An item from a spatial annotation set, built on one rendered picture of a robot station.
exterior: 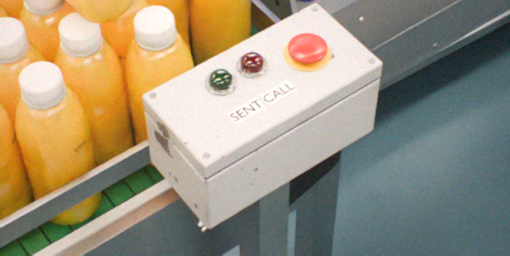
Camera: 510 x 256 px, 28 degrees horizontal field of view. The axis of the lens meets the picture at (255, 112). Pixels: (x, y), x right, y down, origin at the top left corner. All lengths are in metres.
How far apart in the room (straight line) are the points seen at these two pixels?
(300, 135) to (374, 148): 1.35
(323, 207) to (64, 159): 0.74
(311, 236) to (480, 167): 0.67
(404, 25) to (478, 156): 0.98
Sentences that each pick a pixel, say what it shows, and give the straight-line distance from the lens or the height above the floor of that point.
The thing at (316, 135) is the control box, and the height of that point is 1.05.
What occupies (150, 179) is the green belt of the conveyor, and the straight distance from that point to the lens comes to 1.12.
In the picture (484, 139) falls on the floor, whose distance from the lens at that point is 2.34.
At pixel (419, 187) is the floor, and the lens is 2.24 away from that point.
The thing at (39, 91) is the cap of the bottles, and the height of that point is 1.10.
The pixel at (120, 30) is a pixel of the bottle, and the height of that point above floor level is 1.05.
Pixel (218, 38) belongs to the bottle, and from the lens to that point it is 1.15.
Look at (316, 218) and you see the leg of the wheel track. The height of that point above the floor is 0.41.
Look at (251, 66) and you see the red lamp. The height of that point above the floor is 1.11.
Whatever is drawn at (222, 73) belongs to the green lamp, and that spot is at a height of 1.11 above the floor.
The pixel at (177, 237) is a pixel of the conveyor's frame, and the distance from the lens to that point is 1.16.
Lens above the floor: 1.80
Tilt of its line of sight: 50 degrees down
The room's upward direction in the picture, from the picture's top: straight up
